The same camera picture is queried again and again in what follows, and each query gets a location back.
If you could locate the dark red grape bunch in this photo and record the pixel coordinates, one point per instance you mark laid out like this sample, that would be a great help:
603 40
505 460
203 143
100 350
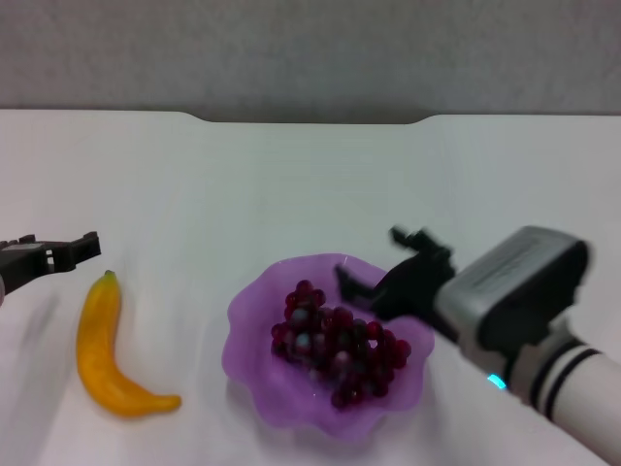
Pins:
339 344

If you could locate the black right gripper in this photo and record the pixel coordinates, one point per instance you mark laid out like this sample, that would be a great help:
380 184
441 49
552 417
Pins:
412 291

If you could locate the yellow plastic banana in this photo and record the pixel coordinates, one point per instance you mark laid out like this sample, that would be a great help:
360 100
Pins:
99 340

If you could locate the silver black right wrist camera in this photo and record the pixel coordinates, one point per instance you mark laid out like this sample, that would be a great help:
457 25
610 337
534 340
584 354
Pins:
514 286

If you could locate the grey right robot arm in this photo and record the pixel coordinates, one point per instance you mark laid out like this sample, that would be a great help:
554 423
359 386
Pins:
567 383

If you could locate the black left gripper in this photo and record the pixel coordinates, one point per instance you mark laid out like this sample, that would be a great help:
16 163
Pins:
22 264

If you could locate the purple wavy plastic bowl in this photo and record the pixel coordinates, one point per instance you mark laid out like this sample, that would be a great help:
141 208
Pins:
262 340

